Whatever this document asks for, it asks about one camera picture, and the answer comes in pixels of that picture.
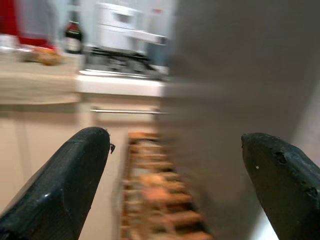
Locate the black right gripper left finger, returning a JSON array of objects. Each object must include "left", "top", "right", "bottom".
[{"left": 0, "top": 126, "right": 112, "bottom": 240}]

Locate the brown food item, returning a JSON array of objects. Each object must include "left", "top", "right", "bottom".
[{"left": 22, "top": 47, "right": 63, "bottom": 66}]

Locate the wooden slatted crate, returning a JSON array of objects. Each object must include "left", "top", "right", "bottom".
[{"left": 119, "top": 132, "right": 213, "bottom": 240}]

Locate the red kitchen appliance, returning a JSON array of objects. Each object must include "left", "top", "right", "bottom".
[{"left": 0, "top": 0, "right": 57, "bottom": 51}]

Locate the silver drawer handle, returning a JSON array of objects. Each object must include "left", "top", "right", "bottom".
[{"left": 89, "top": 108, "right": 161, "bottom": 115}]

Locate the white kitchen appliance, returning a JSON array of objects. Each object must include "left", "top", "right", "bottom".
[{"left": 93, "top": 2, "right": 168, "bottom": 55}]

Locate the dark wine bottle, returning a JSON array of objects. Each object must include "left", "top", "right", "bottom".
[{"left": 63, "top": 9, "right": 85, "bottom": 55}]

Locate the gas stove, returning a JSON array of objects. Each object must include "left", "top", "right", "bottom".
[{"left": 79, "top": 47, "right": 168, "bottom": 81}]

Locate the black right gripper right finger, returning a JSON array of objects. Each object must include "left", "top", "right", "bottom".
[{"left": 240, "top": 132, "right": 320, "bottom": 240}]

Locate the beige kitchen cabinet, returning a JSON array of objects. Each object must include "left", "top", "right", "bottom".
[{"left": 0, "top": 53, "right": 166, "bottom": 240}]

